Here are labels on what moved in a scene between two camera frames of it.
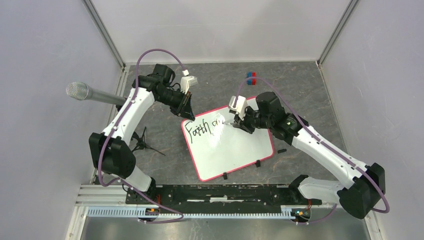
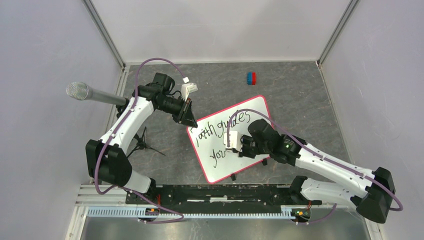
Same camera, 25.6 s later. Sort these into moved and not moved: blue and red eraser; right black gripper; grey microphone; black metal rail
Moved: right black gripper
Not moved: grey microphone; blue and red eraser; black metal rail
